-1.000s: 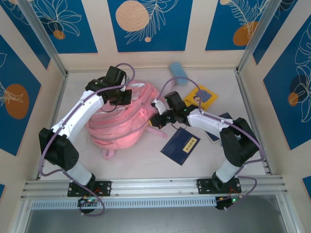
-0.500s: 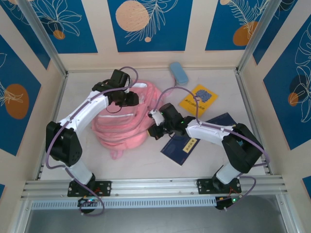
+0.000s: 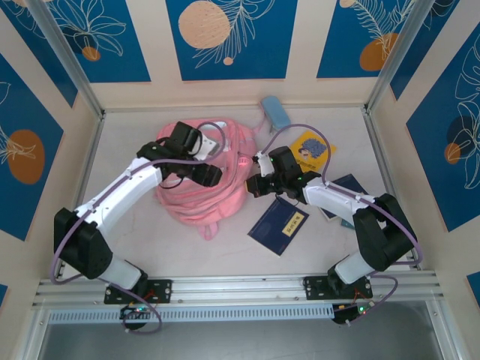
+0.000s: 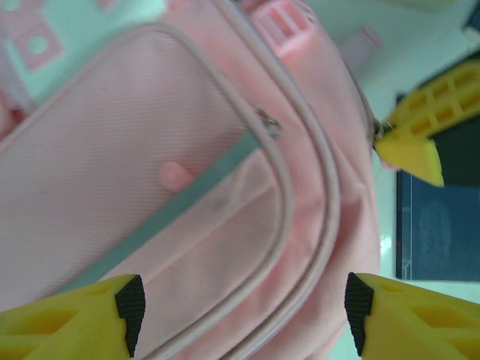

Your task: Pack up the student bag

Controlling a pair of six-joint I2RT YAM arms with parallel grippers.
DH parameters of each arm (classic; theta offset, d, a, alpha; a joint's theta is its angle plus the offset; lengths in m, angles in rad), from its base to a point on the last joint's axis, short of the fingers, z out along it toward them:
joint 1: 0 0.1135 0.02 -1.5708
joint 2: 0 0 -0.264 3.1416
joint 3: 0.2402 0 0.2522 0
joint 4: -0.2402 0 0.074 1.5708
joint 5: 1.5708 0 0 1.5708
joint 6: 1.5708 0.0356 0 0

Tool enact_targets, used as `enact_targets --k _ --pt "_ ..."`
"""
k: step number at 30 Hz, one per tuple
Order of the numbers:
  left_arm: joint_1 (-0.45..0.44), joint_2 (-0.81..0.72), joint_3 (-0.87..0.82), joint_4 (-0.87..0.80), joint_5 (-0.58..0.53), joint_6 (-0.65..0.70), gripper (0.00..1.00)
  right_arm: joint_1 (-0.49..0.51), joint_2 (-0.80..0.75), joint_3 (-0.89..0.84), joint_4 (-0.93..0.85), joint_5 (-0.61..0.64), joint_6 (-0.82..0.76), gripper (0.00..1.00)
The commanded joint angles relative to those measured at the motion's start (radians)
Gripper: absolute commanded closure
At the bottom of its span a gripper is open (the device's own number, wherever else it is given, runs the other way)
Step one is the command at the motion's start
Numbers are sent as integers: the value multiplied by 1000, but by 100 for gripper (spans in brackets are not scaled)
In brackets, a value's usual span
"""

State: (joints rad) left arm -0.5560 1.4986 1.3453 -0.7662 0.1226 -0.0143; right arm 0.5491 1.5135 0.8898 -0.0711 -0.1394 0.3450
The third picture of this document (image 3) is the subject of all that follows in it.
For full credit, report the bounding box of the yellow picture book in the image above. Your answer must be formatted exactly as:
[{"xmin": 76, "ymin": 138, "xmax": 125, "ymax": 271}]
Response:
[{"xmin": 288, "ymin": 130, "xmax": 338, "ymax": 172}]

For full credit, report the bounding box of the pink student backpack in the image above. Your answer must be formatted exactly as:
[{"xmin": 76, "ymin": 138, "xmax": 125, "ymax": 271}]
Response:
[{"xmin": 151, "ymin": 114, "xmax": 268, "ymax": 242}]

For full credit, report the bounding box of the light blue pencil case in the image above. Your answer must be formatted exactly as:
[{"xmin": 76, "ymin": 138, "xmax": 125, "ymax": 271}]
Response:
[{"xmin": 260, "ymin": 96, "xmax": 292, "ymax": 133}]

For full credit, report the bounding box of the dark blue notebook yellow label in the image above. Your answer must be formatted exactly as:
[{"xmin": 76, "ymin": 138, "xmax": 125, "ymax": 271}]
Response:
[{"xmin": 247, "ymin": 198, "xmax": 311, "ymax": 258}]

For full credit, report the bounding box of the plain dark blue book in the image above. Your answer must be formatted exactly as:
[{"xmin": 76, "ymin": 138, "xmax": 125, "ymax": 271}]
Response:
[{"xmin": 318, "ymin": 172, "xmax": 371, "ymax": 225}]

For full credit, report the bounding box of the blue panel large peach circle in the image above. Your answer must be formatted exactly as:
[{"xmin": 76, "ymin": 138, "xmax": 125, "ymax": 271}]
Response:
[{"xmin": 166, "ymin": 0, "xmax": 299, "ymax": 81}]

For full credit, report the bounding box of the blue panel orange circle fern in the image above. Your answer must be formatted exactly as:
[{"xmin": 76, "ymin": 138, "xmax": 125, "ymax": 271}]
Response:
[{"xmin": 316, "ymin": 0, "xmax": 413, "ymax": 80}]

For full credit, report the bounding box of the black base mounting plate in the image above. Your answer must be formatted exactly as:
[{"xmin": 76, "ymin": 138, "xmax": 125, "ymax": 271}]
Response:
[
  {"xmin": 303, "ymin": 275, "xmax": 374, "ymax": 301},
  {"xmin": 103, "ymin": 279, "xmax": 173, "ymax": 305}
]

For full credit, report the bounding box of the blue panel white flower outline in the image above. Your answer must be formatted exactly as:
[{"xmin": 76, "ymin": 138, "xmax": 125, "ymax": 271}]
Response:
[{"xmin": 48, "ymin": 0, "xmax": 152, "ymax": 84}]

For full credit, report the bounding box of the blue panel dark circle flower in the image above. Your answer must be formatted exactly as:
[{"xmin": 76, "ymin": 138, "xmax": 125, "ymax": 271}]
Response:
[{"xmin": 406, "ymin": 35, "xmax": 480, "ymax": 233}]

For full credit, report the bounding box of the controller board green light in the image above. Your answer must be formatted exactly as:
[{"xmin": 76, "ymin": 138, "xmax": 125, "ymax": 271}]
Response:
[
  {"xmin": 331, "ymin": 302, "xmax": 376, "ymax": 326},
  {"xmin": 119, "ymin": 304, "xmax": 155, "ymax": 320}
]

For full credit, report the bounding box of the blue panel orange oval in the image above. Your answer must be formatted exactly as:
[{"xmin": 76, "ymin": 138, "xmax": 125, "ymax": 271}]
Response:
[{"xmin": 0, "ymin": 54, "xmax": 65, "ymax": 242}]

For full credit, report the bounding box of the aluminium side rail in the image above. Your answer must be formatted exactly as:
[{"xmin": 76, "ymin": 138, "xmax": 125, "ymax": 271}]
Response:
[
  {"xmin": 361, "ymin": 106, "xmax": 421, "ymax": 271},
  {"xmin": 55, "ymin": 110, "xmax": 108, "ymax": 281}
]

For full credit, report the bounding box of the long aluminium base rail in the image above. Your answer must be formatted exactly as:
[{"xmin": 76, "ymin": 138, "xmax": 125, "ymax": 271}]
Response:
[{"xmin": 31, "ymin": 270, "xmax": 446, "ymax": 309}]

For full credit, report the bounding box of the slotted grey cable duct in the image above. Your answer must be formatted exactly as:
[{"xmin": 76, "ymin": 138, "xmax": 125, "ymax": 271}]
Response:
[{"xmin": 47, "ymin": 304, "xmax": 335, "ymax": 324}]

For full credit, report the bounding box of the aluminium frame post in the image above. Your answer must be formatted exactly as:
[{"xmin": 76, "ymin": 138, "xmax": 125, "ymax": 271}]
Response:
[
  {"xmin": 363, "ymin": 0, "xmax": 431, "ymax": 116},
  {"xmin": 25, "ymin": 0, "xmax": 106, "ymax": 119}
]

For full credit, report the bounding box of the blue floral wall panel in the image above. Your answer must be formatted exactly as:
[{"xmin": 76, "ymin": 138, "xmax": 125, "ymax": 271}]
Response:
[
  {"xmin": 0, "ymin": 0, "xmax": 79, "ymax": 109},
  {"xmin": 389, "ymin": 0, "xmax": 461, "ymax": 101}
]

